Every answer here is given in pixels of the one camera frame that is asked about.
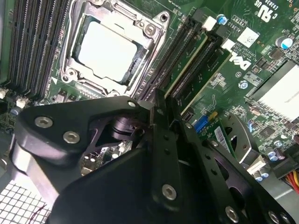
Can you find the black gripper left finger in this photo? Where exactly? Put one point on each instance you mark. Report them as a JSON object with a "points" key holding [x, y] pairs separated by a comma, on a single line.
{"points": [[93, 107]]}

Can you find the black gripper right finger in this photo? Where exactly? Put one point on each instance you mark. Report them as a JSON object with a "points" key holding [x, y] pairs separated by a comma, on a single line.
{"points": [[210, 164]]}

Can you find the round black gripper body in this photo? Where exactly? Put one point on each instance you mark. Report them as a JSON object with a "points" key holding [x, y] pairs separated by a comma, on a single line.
{"points": [[105, 198]]}

